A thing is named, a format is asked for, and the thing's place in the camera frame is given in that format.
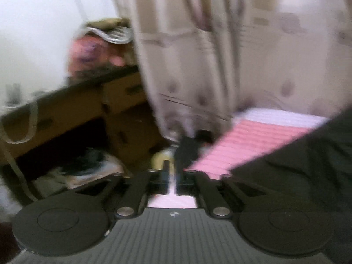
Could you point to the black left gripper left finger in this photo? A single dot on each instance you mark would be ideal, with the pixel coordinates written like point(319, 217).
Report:
point(107, 217)

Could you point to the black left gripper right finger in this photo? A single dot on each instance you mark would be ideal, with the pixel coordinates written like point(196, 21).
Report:
point(270, 221)

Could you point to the black garment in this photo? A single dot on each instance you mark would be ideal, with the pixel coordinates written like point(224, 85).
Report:
point(316, 167)

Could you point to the clothes pile under desk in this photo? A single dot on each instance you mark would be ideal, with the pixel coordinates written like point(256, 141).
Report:
point(78, 170)

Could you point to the pink purple checked bed sheet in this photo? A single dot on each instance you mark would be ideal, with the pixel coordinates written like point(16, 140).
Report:
point(255, 132)

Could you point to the brown wooden drawer desk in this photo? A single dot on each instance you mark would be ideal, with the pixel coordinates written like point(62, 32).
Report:
point(117, 96)

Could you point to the pink bag on desk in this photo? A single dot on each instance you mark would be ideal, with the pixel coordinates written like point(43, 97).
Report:
point(90, 52)

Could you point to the beige leaf pattern curtain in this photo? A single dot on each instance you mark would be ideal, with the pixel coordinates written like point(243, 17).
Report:
point(202, 61)

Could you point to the olive cloth with white band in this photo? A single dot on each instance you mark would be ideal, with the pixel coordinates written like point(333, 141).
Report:
point(113, 30)

